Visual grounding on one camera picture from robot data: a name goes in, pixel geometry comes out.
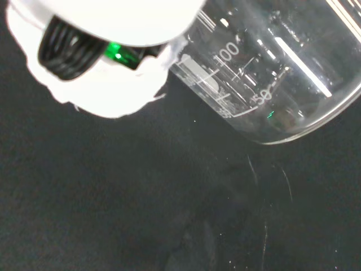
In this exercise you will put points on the black bench cloth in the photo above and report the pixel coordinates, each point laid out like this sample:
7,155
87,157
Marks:
98,197

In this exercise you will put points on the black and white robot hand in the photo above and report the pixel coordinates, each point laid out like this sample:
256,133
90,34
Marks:
118,19

